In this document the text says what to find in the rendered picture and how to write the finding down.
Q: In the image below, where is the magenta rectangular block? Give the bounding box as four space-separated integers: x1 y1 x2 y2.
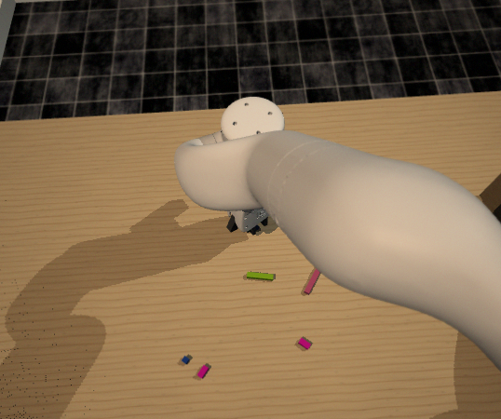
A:
298 338 311 350
197 365 209 379

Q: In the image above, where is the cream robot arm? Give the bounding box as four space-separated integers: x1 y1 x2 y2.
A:
174 97 501 371

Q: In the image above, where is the pink rod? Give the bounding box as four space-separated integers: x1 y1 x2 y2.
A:
305 269 320 295

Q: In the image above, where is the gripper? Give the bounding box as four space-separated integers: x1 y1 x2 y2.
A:
226 209 269 236

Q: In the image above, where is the lime green rod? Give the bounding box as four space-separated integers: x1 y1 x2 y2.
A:
247 272 273 281

